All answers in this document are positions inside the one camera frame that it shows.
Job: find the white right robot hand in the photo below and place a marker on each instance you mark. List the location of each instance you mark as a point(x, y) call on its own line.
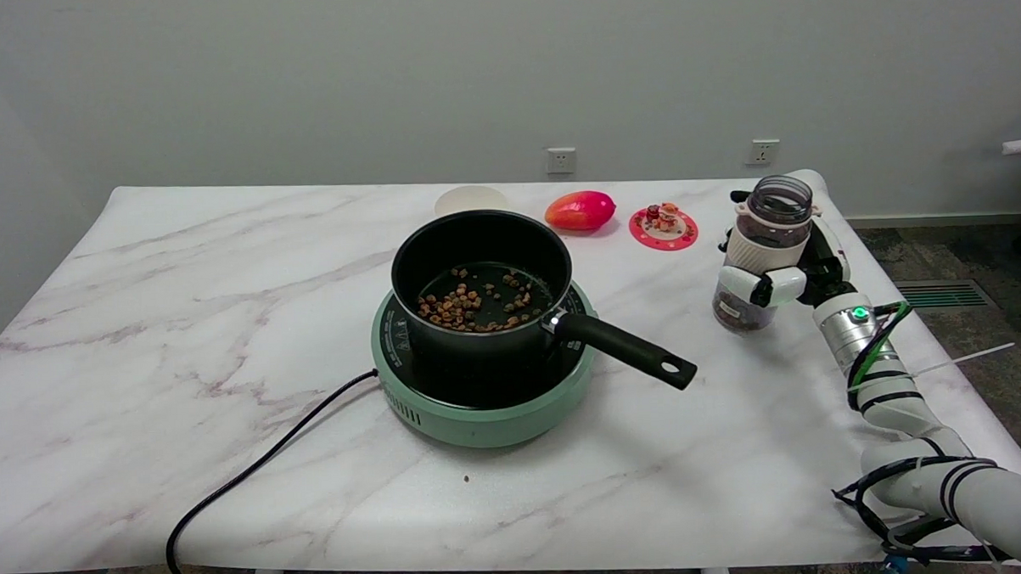
point(824, 263)

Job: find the clear bottle with cream band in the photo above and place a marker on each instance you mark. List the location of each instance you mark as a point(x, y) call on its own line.
point(767, 227)

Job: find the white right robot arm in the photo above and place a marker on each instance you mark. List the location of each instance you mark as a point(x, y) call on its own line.
point(905, 409)

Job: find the green floor vent grille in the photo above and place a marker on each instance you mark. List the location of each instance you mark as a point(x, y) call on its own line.
point(944, 296)

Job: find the red round coaster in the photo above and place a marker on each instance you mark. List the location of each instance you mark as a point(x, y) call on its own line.
point(666, 239)

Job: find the red mango fruit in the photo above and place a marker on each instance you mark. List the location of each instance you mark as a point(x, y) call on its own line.
point(580, 211)

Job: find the brown food pieces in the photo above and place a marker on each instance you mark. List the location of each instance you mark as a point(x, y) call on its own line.
point(460, 310)

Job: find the green induction cooker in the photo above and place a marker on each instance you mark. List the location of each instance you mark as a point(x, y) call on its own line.
point(481, 420)

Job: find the white wall socket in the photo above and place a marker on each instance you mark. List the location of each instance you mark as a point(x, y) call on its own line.
point(561, 160)
point(763, 151)

